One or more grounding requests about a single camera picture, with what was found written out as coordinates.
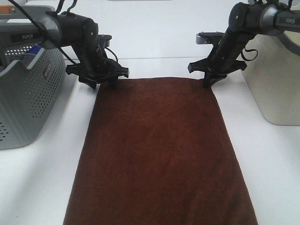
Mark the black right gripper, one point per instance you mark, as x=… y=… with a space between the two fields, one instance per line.
x=215 y=70

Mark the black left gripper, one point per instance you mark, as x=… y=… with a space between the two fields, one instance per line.
x=95 y=67

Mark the brown towel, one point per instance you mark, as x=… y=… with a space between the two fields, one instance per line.
x=157 y=152

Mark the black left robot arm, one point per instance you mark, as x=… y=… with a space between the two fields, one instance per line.
x=56 y=29

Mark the beige plastic basket grey rim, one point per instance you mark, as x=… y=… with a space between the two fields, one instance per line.
x=273 y=76

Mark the grey perforated plastic basket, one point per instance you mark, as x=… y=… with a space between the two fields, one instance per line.
x=27 y=95

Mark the blue cloth in basket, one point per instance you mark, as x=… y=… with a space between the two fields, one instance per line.
x=24 y=54

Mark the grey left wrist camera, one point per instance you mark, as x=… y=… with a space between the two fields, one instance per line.
x=104 y=40

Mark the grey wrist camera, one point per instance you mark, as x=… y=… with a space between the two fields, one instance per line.
x=104 y=40
x=205 y=38

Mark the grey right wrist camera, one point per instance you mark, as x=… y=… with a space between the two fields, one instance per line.
x=205 y=38

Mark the brown wooden basket handle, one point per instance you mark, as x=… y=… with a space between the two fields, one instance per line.
x=6 y=9

